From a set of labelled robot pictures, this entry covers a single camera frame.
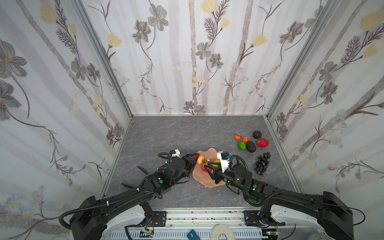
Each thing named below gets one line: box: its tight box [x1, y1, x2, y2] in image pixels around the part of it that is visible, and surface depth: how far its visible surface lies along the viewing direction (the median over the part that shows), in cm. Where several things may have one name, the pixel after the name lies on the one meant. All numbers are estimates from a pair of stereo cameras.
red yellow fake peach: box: [197, 154, 205, 165], surface depth 75 cm
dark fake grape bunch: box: [255, 152, 271, 176], surface depth 90 cm
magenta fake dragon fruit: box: [256, 138, 270, 148], surface depth 101 cm
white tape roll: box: [210, 223, 235, 240], surface depth 71 cm
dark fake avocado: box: [246, 140, 257, 153], surface depth 100 cm
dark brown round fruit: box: [252, 130, 262, 139], surface depth 106 cm
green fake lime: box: [238, 141, 247, 151], surface depth 102 cm
